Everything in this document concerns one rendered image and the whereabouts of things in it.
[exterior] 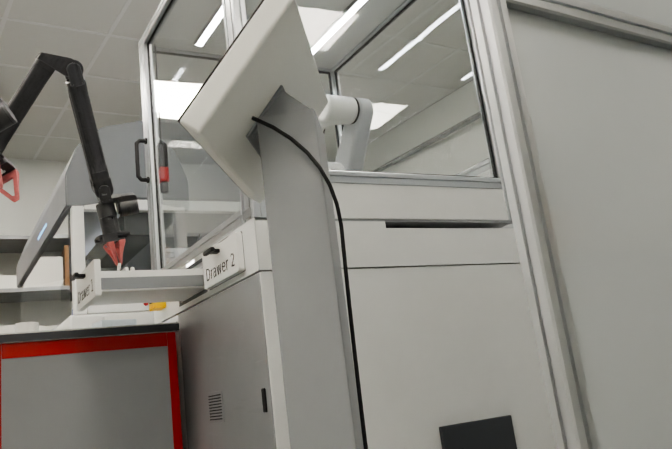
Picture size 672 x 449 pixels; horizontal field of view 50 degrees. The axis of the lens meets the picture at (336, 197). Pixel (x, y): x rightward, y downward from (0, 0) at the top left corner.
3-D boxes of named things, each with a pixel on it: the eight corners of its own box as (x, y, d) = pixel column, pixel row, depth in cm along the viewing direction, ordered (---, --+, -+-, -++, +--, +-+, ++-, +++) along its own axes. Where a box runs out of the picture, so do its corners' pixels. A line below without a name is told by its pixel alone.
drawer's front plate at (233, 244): (239, 270, 198) (235, 231, 201) (204, 290, 222) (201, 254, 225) (245, 270, 199) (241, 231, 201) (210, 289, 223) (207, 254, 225)
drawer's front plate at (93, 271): (95, 296, 208) (94, 258, 211) (77, 312, 232) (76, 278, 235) (101, 295, 209) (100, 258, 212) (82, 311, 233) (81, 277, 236)
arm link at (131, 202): (93, 181, 233) (97, 186, 226) (129, 175, 238) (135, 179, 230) (99, 217, 236) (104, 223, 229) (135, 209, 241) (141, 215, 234)
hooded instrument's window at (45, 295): (71, 315, 295) (68, 208, 307) (20, 360, 443) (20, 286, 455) (318, 301, 352) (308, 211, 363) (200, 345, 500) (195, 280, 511)
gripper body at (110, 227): (131, 235, 231) (126, 213, 232) (99, 241, 225) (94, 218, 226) (126, 239, 236) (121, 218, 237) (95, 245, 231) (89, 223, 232)
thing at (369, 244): (258, 270, 191) (253, 216, 194) (154, 325, 275) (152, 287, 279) (526, 262, 237) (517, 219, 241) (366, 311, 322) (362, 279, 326)
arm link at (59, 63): (42, 39, 218) (45, 40, 210) (83, 65, 225) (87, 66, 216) (-39, 166, 215) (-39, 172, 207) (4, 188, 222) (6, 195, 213)
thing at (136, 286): (100, 291, 211) (99, 271, 212) (83, 306, 232) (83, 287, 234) (230, 286, 230) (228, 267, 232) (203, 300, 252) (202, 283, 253)
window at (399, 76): (260, 167, 202) (233, -95, 224) (259, 168, 202) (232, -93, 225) (497, 178, 244) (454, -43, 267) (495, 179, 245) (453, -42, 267)
